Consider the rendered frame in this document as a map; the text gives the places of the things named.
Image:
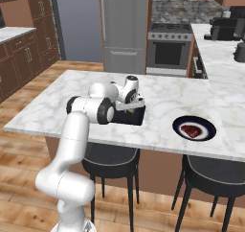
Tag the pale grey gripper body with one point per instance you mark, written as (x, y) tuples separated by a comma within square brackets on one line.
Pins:
[(127, 105)]

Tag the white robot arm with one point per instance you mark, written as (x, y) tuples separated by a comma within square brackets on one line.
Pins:
[(74, 136)]

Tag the green asparagus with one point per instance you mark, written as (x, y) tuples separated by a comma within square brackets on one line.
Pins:
[(130, 110)]

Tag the black tray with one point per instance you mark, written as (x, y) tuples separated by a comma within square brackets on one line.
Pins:
[(134, 117)]

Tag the red steak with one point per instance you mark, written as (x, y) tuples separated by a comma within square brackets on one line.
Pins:
[(190, 131)]

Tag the dark blue white plate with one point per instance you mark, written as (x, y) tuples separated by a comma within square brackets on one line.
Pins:
[(207, 130)]

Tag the black bar stool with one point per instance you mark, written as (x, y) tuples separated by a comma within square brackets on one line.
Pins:
[(111, 159), (217, 178)]

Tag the steel oven with hob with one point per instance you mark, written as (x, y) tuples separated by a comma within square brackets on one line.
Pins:
[(169, 50)]

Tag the grey fridge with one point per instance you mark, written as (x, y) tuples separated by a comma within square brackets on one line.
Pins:
[(124, 28)]

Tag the brown cupboard run with drawers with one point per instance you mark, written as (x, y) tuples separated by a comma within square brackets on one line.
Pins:
[(196, 63)]

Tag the tall brown cupboard run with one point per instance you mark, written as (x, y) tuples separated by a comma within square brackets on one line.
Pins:
[(43, 25)]

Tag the brown base cupboard run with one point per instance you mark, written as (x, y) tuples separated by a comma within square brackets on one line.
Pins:
[(16, 63)]

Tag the black kettle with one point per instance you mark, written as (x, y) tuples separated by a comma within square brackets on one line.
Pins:
[(240, 52)]

